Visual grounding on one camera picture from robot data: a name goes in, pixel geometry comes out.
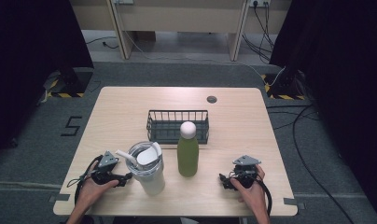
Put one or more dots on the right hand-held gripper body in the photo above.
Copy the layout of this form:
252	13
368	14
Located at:
245	169

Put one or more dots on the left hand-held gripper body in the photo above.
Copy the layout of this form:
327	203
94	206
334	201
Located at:
106	161

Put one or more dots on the white tumbler with straw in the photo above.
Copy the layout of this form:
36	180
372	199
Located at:
147	169

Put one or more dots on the green bottle with white cap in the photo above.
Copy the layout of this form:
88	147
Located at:
188	155

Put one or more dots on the person's right hand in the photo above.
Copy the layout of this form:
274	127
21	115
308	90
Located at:
253	196

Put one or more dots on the person's left hand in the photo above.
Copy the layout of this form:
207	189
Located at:
93	193

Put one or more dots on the grey floor tape piece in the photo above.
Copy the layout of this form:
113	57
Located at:
294	202
60	197

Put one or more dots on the black stand base hazard tape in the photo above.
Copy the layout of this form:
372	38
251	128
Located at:
71	84
286	88

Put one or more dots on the black curtain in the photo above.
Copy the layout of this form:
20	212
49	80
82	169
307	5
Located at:
342	77
28	62

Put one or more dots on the beige desk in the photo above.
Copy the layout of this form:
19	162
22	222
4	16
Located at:
183	15

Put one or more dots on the white wall outlet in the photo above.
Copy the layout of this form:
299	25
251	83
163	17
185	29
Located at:
259	2

